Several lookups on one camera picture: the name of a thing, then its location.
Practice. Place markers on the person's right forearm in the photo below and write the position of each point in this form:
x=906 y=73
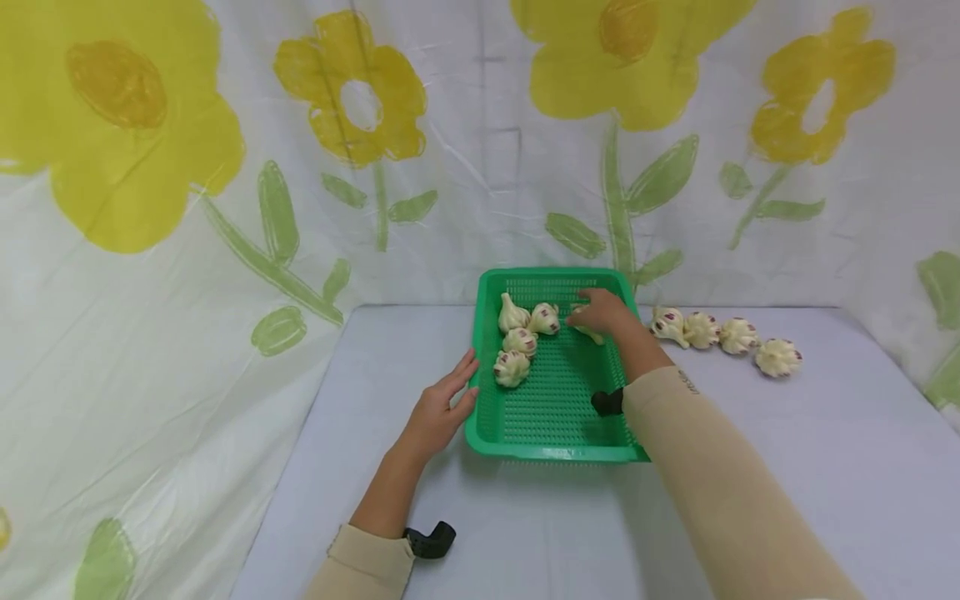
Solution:
x=712 y=475

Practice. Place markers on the person's right hand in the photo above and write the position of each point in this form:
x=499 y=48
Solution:
x=611 y=315

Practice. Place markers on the green plastic basket tray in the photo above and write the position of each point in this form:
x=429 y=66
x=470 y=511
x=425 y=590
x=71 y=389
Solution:
x=555 y=408

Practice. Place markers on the white garlic bulb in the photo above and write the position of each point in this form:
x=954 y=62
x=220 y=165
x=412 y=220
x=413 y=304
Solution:
x=513 y=316
x=545 y=319
x=739 y=336
x=702 y=331
x=667 y=322
x=778 y=358
x=511 y=369
x=520 y=342
x=594 y=335

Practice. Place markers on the person's left thumb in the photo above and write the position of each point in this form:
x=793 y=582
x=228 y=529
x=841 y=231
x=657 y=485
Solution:
x=466 y=402

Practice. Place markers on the person's right fingers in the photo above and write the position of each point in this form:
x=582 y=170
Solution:
x=587 y=310

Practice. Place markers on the person's left forearm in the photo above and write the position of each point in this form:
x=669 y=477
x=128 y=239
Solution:
x=382 y=517

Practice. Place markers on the person's left fingers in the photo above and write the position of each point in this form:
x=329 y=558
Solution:
x=459 y=371

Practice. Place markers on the black wrist band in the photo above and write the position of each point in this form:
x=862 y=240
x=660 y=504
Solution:
x=431 y=540
x=607 y=402

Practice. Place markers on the person's left hand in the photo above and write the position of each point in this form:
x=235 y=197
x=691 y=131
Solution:
x=433 y=421

